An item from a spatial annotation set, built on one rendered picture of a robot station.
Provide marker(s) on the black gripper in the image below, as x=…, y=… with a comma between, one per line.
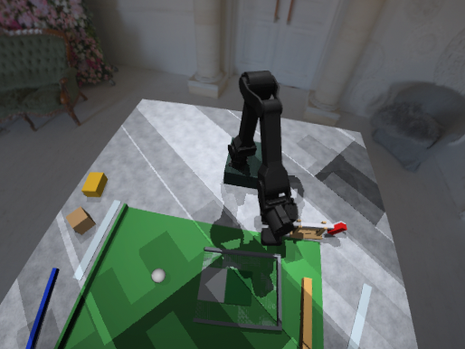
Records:
x=267, y=238

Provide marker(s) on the white ball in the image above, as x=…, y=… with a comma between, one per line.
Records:
x=158, y=275

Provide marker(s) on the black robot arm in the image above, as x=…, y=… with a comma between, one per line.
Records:
x=256, y=88

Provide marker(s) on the tan cube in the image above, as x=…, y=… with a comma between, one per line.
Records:
x=80, y=220

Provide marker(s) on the yellow block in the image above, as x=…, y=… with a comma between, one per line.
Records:
x=95, y=184

